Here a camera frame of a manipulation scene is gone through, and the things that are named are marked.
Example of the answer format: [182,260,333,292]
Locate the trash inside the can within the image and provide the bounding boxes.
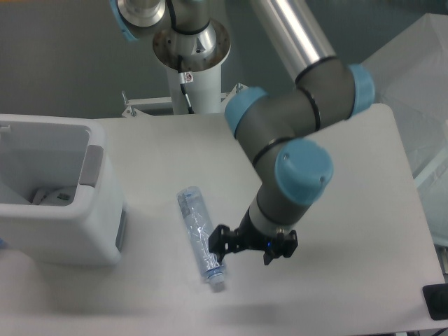
[31,186,76,207]

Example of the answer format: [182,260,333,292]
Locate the crushed clear plastic bottle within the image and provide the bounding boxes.
[176,186,225,293]

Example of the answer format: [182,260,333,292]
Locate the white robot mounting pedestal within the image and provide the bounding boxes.
[122,18,237,116]

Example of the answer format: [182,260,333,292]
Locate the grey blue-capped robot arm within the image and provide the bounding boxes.
[110,1,375,264]

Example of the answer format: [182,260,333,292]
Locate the white plastic trash can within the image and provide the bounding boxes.
[1,114,127,266]

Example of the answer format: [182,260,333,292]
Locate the black cable on pedestal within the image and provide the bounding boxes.
[176,55,195,115]

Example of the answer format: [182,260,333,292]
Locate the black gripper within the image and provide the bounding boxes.
[209,223,298,266]

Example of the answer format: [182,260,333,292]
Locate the black device at table edge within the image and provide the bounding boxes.
[422,283,447,321]

